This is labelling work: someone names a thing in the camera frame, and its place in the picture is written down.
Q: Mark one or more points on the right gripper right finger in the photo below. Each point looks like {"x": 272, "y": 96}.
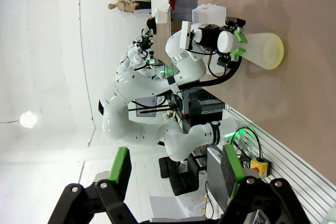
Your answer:
{"x": 232, "y": 171}

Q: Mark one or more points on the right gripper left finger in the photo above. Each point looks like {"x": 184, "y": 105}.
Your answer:
{"x": 119, "y": 174}

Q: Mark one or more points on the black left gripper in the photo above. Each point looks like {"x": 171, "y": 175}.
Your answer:
{"x": 208, "y": 37}

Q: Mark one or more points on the white round screw cap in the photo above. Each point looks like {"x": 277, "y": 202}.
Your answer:
{"x": 225, "y": 41}

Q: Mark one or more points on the translucent conical plastic flask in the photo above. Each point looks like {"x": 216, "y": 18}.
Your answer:
{"x": 262, "y": 51}

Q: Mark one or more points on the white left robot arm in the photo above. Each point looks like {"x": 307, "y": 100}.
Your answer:
{"x": 123, "y": 90}

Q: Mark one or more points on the grey flat panel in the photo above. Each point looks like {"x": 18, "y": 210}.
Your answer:
{"x": 216, "y": 179}

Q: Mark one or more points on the yellow emergency stop box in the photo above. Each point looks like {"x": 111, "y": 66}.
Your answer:
{"x": 259, "y": 167}

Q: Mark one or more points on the white perforated plastic basket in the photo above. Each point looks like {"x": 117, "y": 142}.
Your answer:
{"x": 210, "y": 11}

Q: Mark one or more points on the black padded seat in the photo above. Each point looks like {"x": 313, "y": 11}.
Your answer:
{"x": 181, "y": 176}

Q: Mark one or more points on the black equipment cabinet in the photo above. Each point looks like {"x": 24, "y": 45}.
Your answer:
{"x": 204, "y": 103}

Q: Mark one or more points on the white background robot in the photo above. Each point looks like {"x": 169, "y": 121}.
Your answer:
{"x": 134, "y": 57}

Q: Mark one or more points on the round ceiling lamp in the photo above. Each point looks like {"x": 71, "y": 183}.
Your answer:
{"x": 28, "y": 119}

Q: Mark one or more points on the bare mannequin dark trousers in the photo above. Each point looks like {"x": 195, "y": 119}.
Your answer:
{"x": 126, "y": 5}

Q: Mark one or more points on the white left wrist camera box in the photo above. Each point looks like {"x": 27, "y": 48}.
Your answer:
{"x": 186, "y": 35}

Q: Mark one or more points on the aluminium slotted table frame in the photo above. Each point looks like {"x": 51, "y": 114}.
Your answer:
{"x": 288, "y": 166}

